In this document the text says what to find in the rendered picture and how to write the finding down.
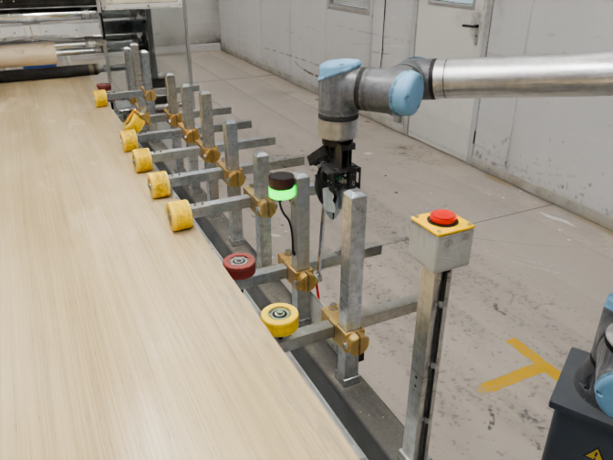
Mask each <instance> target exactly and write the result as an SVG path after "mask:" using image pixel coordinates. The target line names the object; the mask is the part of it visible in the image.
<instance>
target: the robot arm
mask: <svg viewBox="0 0 613 460"><path fill-rule="evenodd" d="M317 81H318V117H317V135H318V136H319V137H320V138H322V143H323V144H324V145H323V146H321V147H320V148H318V149H317V150H316V151H314V152H312V153H311V154H309V155H308V156H307V159H308V162H309V166H311V165H315V166H317V168H318V170H317V174H316V175H315V191H316V194H317V198H318V200H319V202H320V203H321V205H322V207H323V209H324V211H325V213H326V214H327V216H328V217H329V218H330V219H331V220H333V219H336V217H337V216H338V214H339V212H340V210H341V209H342V208H343V193H344V192H345V191H346V190H349V189H354V188H356V187H358V188H359V189H360V175H361V167H359V166H358V165H356V164H355V163H354V162H352V161H351V160H352V150H356V143H355V142H353V139H354V138H356V137H357V135H358V111H359V110H364V111H372V112H379V113H387V114H394V115H397V116H411V115H413V114H414V113H416V111H417V110H418V108H419V107H420V105H421V101H422V100H428V99H477V98H538V97H598V96H613V51H601V52H581V53H562V54H543V55H523V56H503V57H466V58H446V59H441V58H424V57H409V58H406V59H404V60H403V61H401V62H400V63H399V64H398V65H396V66H394V67H392V68H389V69H384V68H364V67H361V62H360V60H359V59H353V58H342V59H333V60H329V61H326V62H323V63H322V64H321V65H320V67H319V74H318V79H317ZM357 172H358V182H356V178H357ZM327 186H328V187H327ZM332 194H334V198H333V200H332ZM574 384H575V387H576V390H577V392H578V393H579V395H580V396H581V397H582V398H583V399H584V400H585V401H586V402H587V403H589V404H590V405H592V406H593V407H595V408H597V409H598V410H600V411H601V412H603V413H605V414H606V415H607V416H609V417H611V418H612V419H613V291H612V292H611V293H609V294H608V297H607V299H606V302H604V308H603V310H602V314H601V317H600V321H599V323H598V327H597V333H596V336H595V339H594V342H593V346H592V350H591V352H590V355H589V356H588V357H587V358H586V359H585V360H584V361H583V363H582V364H581V365H580V366H579V367H578V368H577V371H576V374H575V378H574Z"/></svg>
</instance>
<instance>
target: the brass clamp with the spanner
mask: <svg viewBox="0 0 613 460"><path fill-rule="evenodd" d="M281 263H283V264H284V265H285V266H286V267H287V281H288V282H289V283H290V284H291V285H292V286H293V288H294V289H295V290H299V289H300V290H301V291H303V292H308V291H311V290H312V289H313V288H314V287H315V286H316V284H317V278H316V277H315V276H314V269H313V268H312V267H311V266H309V269H305V270H301V271H296V270H295V269H294V268H293V267H292V258H291V256H285V252H284V253H280V254H278V264H281Z"/></svg>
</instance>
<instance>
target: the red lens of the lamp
mask: <svg viewBox="0 0 613 460"><path fill-rule="evenodd" d="M268 183H269V187H270V188H272V189H275V190H287V189H291V188H293V187H294V186H295V176H294V177H293V178H291V179H289V180H284V181H277V180H273V179H271V178H270V174H269V175H268Z"/></svg>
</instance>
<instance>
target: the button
mask: <svg viewBox="0 0 613 460"><path fill-rule="evenodd" d="M430 219H431V220H432V221H433V222H434V223H435V224H438V225H451V224H453V223H455V222H456V219H457V215H456V214H455V213H454V212H452V211H449V210H444V209H438V210H434V211H433V212H431V213H430Z"/></svg>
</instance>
